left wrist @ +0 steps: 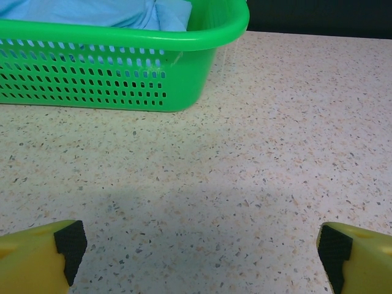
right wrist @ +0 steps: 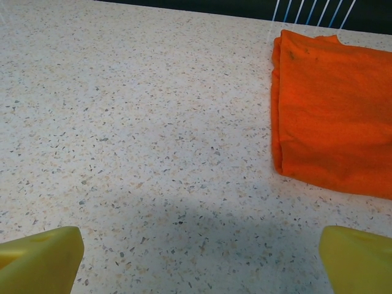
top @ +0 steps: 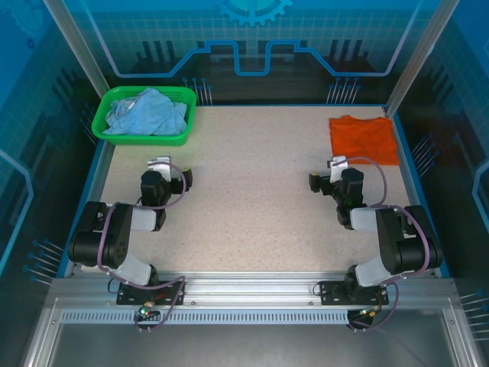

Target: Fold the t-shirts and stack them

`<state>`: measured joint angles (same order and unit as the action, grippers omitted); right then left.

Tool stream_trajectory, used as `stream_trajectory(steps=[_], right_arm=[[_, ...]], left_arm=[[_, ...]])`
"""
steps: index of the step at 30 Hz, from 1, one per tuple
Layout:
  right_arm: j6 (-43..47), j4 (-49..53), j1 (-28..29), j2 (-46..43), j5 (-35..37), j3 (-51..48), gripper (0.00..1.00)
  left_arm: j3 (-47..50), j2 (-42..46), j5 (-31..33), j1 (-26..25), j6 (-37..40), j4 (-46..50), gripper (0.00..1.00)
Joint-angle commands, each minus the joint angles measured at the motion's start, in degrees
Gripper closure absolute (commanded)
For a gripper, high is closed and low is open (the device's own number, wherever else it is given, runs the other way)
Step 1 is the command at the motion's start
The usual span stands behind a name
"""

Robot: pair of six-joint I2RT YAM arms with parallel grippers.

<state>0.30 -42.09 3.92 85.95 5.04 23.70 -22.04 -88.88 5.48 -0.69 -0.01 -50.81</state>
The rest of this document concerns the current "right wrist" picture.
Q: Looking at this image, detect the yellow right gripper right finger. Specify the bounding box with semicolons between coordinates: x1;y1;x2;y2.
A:
318;225;392;294

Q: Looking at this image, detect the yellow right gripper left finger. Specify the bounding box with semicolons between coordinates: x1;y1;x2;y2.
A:
0;225;85;294

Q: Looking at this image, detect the orange t-shirt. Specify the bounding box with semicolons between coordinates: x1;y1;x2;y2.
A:
271;29;392;200

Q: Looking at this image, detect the white wire rack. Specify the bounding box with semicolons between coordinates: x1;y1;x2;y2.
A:
269;0;358;30

